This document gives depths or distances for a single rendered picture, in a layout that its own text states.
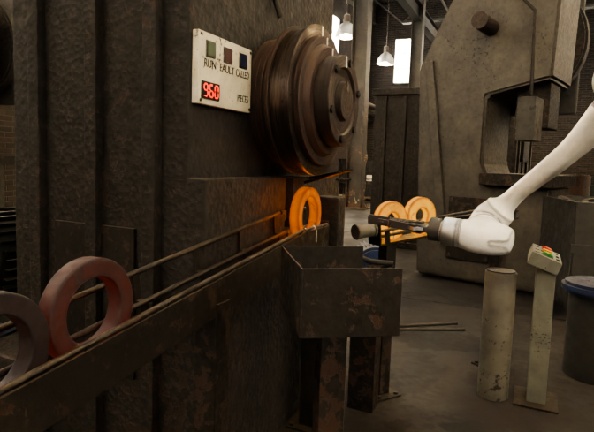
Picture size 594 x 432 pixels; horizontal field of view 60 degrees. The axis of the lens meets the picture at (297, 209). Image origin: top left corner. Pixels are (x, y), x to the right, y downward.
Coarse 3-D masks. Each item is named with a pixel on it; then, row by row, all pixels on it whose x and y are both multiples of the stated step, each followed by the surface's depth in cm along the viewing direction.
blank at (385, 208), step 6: (384, 204) 199; (390, 204) 200; (396, 204) 201; (378, 210) 199; (384, 210) 198; (390, 210) 200; (396, 210) 202; (402, 210) 203; (396, 216) 204; (402, 216) 203; (384, 228) 199
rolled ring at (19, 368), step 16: (0, 304) 72; (16, 304) 74; (32, 304) 77; (16, 320) 76; (32, 320) 77; (32, 336) 77; (48, 336) 79; (32, 352) 77; (48, 352) 80; (16, 368) 77; (32, 368) 77; (0, 384) 76
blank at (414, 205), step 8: (416, 200) 206; (424, 200) 208; (408, 208) 205; (416, 208) 207; (424, 208) 209; (432, 208) 211; (408, 216) 205; (424, 216) 212; (432, 216) 212; (424, 232) 210
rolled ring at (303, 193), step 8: (296, 192) 165; (304, 192) 164; (312, 192) 169; (296, 200) 162; (304, 200) 164; (312, 200) 172; (296, 208) 161; (312, 208) 175; (320, 208) 176; (296, 216) 161; (312, 216) 175; (320, 216) 176; (296, 224) 162; (312, 224) 174
